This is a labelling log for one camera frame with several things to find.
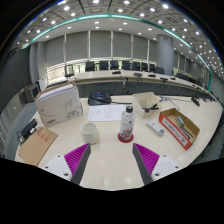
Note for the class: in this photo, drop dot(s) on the group of ceiling lights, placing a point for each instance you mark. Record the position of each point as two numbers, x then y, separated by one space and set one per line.
96 22

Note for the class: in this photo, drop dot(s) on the white cup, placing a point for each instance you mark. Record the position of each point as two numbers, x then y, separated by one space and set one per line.
90 134

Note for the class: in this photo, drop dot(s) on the clear black-capped drink bottle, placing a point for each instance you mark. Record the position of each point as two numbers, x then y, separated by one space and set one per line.
127 125

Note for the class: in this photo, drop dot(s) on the red-sided open cardboard box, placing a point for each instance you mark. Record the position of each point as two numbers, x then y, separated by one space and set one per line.
173 130

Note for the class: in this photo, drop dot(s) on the black flat device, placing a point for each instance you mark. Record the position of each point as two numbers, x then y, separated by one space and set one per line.
28 129

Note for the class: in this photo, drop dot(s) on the black desk phone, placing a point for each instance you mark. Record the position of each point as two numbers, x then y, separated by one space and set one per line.
99 99

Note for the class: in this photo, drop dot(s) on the brown kraft envelope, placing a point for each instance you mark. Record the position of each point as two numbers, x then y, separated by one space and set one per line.
36 146

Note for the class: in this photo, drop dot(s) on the white paper sheet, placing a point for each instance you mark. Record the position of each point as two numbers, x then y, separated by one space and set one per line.
106 113

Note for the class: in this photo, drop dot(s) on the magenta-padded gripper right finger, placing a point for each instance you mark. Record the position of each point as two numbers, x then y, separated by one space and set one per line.
146 157

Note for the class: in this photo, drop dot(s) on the white remote control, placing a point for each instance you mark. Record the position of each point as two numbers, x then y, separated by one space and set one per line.
155 127

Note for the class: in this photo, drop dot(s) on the teal small tool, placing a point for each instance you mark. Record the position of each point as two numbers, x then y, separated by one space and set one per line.
179 121

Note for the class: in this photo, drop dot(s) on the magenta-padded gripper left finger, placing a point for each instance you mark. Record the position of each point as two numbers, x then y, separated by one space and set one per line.
76 156

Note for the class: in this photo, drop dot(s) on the white printed paper box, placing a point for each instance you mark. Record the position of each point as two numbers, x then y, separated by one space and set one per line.
60 106

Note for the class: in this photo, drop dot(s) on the black table microphone base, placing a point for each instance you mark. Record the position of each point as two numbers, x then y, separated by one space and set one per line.
195 101

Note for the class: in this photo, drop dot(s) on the black pens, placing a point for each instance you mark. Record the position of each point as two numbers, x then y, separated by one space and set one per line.
186 132

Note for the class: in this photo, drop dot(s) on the flat round red coaster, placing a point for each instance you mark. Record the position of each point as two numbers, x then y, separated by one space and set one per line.
125 141

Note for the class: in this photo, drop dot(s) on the grey box monitor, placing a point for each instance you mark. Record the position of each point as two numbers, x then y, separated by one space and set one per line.
29 94

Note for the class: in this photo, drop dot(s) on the row of black office chairs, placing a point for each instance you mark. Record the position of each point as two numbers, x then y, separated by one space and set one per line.
115 65

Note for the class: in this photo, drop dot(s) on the beige open organizer box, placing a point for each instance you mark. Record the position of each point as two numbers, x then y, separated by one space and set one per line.
141 100

